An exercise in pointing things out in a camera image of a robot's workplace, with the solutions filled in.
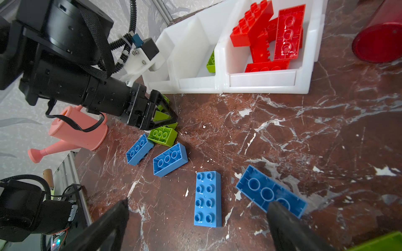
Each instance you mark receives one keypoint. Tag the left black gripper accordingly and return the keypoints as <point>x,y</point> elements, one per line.
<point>141,110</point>

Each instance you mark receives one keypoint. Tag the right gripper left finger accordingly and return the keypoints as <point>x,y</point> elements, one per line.
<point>106,234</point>

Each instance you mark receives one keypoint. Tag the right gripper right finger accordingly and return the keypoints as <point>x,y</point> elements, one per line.
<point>290,234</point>

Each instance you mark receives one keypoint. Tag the red lego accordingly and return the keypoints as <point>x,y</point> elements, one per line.
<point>252,24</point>
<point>289,33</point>
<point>260,49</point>

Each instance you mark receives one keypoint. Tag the red lego studs up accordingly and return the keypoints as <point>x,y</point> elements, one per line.
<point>268,66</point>

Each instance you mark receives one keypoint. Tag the red lego bottom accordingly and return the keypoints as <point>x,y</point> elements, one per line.
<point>289,33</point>

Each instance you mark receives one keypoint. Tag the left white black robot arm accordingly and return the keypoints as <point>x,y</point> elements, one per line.
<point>61,52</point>

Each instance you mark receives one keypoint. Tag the green lego on side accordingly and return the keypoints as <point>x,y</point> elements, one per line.
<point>160,115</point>

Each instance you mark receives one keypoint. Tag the green lego hollow up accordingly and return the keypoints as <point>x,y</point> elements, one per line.
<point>163,135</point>

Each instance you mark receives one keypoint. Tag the left circuit board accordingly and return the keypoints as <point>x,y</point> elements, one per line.
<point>58,239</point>

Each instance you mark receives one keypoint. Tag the blue lego hollow right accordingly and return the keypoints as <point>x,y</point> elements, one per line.
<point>262,191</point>

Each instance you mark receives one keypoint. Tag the white left bin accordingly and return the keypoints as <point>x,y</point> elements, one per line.
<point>160,79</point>

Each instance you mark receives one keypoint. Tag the white bin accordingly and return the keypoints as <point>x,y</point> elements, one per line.
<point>160,79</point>
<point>270,47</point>
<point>187,63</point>

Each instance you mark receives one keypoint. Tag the blue lego lower left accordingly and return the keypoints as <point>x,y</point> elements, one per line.
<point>139,150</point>

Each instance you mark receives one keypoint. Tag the blue lego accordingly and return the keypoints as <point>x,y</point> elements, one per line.
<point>170,160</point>
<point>139,150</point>

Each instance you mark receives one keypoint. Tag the white middle bin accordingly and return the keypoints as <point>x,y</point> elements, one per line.
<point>187,63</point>

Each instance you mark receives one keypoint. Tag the green lego near bins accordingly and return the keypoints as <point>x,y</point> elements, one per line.
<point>211,64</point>

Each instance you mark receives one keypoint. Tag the blue lego centre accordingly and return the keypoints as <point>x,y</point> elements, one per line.
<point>170,160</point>

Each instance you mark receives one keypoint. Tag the white right bin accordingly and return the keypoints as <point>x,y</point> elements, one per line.
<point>270,47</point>

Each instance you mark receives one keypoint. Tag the blue lego studs up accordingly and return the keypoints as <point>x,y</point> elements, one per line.
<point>208,200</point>

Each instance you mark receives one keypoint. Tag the pink watering can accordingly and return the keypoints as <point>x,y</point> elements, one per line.
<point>69,138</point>

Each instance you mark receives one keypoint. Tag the green lego right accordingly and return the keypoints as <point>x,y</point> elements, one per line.
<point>389,242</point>

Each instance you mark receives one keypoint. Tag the red spray bottle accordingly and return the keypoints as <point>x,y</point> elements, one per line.
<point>381,40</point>

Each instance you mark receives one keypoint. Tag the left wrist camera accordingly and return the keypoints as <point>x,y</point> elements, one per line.
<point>144,55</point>

